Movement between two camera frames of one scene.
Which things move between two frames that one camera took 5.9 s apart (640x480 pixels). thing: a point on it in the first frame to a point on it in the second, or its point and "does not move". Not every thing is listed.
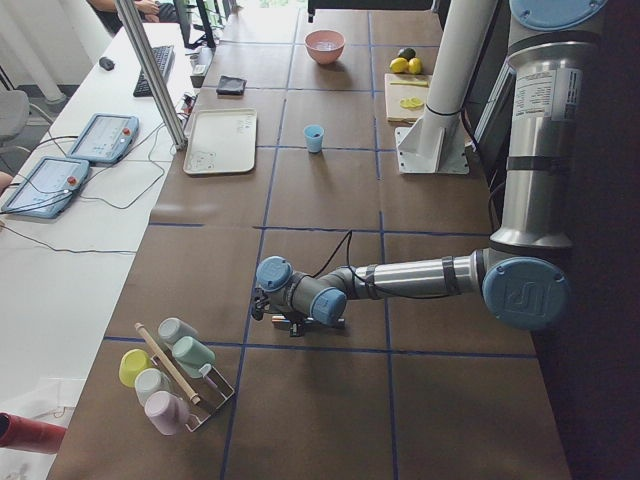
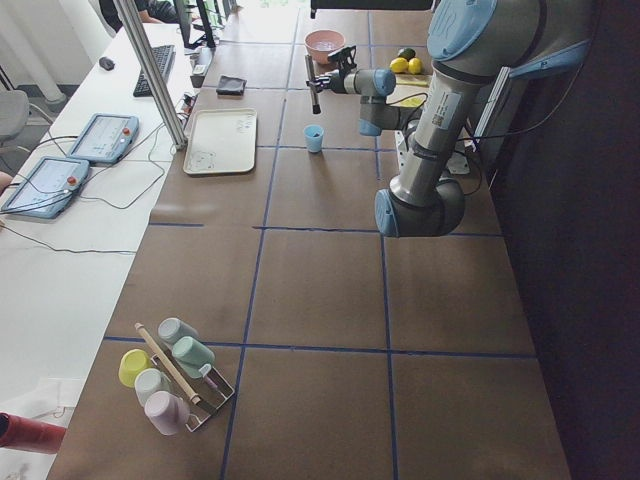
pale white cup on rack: x=148 y=381 does not move
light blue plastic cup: x=314 y=137 does not move
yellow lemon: x=415 y=65 does not move
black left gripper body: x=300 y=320 to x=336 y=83
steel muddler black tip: x=308 y=322 to x=311 y=75
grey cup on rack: x=171 y=329 does not move
